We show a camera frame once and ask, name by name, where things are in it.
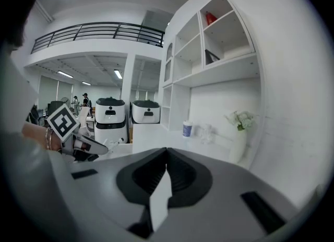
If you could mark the white swivel chair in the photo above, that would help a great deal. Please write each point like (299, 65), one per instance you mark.
(84, 119)

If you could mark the red bottle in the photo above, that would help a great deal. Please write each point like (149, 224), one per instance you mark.
(210, 19)

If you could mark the black balcony railing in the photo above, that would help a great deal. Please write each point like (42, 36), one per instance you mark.
(99, 31)

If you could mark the white vase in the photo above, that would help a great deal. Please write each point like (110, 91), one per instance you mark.
(238, 147)

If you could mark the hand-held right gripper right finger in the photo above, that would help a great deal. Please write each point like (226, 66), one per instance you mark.
(235, 209)

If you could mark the standing fan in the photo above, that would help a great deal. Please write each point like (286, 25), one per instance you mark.
(64, 100)

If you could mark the white black robot base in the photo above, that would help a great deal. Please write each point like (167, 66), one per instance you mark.
(144, 111)
(111, 121)

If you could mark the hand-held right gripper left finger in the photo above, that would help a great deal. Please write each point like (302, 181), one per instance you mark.
(104, 199)

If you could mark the white shelf unit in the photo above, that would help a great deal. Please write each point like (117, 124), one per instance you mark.
(224, 71)

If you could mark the blue patterned paper cup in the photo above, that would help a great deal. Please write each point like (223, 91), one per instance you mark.
(187, 130)

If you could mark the person's left forearm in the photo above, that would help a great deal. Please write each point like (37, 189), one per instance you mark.
(36, 136)

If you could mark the brown cardboard box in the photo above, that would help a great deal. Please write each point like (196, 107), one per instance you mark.
(131, 134)

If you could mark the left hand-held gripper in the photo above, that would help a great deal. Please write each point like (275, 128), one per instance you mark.
(62, 122)

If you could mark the black picture frame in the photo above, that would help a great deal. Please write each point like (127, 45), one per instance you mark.
(210, 58)

